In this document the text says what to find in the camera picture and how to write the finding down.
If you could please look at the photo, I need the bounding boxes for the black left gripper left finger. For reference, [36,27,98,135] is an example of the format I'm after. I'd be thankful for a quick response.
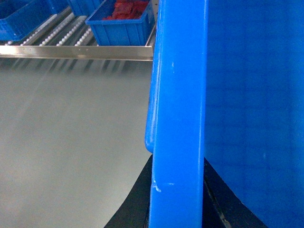
[105,156,152,228]

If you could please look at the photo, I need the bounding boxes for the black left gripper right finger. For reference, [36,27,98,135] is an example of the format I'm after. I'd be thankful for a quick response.
[202,159,266,228]

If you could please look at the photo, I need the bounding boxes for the large blue plastic crate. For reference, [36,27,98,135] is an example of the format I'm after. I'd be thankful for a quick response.
[145,0,304,228]

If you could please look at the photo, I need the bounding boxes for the metal roller shelf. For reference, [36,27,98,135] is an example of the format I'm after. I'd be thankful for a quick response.
[0,8,156,61]

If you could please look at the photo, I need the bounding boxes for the blue bin with red parts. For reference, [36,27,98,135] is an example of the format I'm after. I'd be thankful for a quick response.
[85,0,155,46]

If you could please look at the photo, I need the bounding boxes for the blue bin far left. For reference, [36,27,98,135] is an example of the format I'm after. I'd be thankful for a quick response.
[0,0,68,41]

